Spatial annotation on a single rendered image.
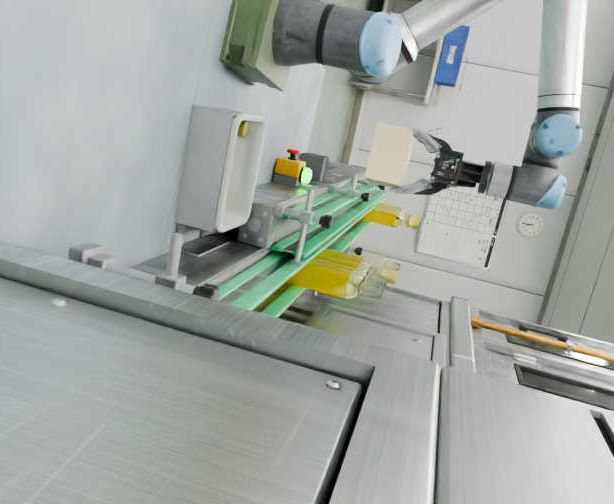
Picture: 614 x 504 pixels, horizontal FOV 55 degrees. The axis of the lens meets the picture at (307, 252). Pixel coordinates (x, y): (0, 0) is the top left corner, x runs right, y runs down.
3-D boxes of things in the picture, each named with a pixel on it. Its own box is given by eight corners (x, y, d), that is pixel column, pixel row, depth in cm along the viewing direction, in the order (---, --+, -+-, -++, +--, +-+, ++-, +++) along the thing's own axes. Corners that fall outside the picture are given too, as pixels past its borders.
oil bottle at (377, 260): (327, 256, 216) (397, 274, 211) (331, 241, 216) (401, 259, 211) (329, 257, 221) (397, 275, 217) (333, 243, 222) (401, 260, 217)
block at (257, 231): (235, 242, 129) (265, 250, 128) (243, 200, 127) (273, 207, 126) (241, 239, 133) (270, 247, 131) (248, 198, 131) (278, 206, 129)
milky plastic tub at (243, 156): (175, 223, 111) (218, 234, 110) (194, 103, 106) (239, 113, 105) (211, 213, 128) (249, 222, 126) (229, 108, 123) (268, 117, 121)
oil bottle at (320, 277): (267, 278, 138) (356, 302, 134) (272, 255, 137) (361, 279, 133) (274, 273, 143) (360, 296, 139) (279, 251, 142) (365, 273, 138)
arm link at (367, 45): (331, -4, 112) (401, 8, 110) (345, 14, 125) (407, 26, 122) (317, 60, 115) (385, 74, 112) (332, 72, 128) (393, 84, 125)
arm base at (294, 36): (287, -29, 114) (336, -21, 112) (302, 10, 129) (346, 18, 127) (265, 45, 114) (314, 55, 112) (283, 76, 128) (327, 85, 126)
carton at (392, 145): (377, 122, 126) (412, 129, 125) (383, 133, 142) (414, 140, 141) (364, 177, 127) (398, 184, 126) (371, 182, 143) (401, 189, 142)
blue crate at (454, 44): (448, 21, 605) (470, 25, 601) (448, 27, 644) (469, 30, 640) (433, 82, 621) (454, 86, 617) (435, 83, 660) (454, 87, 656)
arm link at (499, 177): (510, 166, 130) (500, 202, 131) (489, 162, 131) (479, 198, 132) (514, 162, 123) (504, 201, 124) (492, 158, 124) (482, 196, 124)
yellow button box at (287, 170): (270, 181, 168) (295, 187, 166) (275, 155, 166) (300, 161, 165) (277, 180, 174) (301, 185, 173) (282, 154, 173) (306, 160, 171)
